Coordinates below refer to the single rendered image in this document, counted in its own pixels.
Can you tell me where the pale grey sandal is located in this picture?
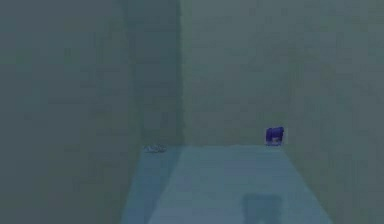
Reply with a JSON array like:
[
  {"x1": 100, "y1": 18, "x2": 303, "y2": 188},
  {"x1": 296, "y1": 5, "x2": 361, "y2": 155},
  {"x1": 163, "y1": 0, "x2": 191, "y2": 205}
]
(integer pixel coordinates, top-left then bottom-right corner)
[{"x1": 143, "y1": 144, "x2": 167, "y2": 154}]

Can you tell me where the blue carton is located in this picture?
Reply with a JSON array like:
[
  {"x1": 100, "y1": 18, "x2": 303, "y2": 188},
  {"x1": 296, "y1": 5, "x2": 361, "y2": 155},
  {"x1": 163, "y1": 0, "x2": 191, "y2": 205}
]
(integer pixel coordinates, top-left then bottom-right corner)
[{"x1": 265, "y1": 126, "x2": 285, "y2": 147}]

